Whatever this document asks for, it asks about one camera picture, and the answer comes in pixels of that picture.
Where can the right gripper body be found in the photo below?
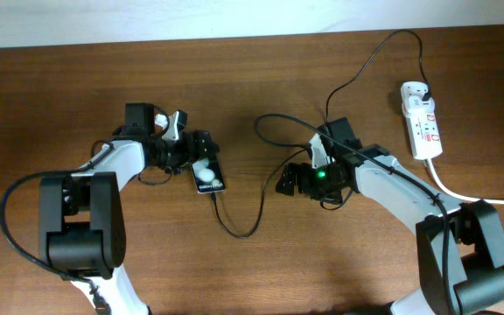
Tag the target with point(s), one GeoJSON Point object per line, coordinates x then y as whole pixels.
{"type": "Point", "coordinates": [322, 182]}

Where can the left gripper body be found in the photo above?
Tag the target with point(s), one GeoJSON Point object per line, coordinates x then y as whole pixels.
{"type": "Point", "coordinates": [180, 152]}

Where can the black smartphone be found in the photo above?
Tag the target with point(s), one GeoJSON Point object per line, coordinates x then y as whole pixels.
{"type": "Point", "coordinates": [208, 176]}

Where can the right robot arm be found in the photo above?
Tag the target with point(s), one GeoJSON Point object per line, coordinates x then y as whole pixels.
{"type": "Point", "coordinates": [460, 245]}

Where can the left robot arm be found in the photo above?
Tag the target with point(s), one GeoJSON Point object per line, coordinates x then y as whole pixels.
{"type": "Point", "coordinates": [81, 227]}

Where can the white USB charger adapter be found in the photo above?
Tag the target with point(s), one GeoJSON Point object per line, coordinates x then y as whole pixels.
{"type": "Point", "coordinates": [415, 93]}

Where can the white power strip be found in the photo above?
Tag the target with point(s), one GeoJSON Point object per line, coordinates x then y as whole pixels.
{"type": "Point", "coordinates": [424, 138]}

